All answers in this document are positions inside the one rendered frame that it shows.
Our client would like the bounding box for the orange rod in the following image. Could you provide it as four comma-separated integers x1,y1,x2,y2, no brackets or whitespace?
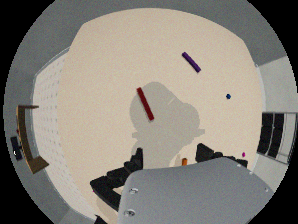
182,158,187,165

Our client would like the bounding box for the purple rod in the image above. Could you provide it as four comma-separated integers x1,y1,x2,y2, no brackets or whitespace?
182,52,201,73

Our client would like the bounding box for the dark red rod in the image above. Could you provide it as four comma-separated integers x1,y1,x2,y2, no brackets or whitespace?
136,87,155,121

